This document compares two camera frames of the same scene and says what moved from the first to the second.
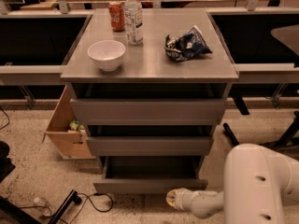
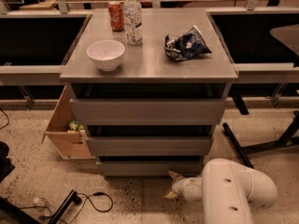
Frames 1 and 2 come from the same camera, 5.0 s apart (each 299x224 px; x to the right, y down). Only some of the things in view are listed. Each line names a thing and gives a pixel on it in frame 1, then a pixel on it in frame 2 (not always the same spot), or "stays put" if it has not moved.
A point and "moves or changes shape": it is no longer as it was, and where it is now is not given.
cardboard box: (70, 145) stays put
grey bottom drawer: (149, 174) moves or changes shape
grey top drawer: (149, 111) stays put
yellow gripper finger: (171, 197) → (173, 194)
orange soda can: (117, 9) stays put
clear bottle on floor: (43, 205) stays put
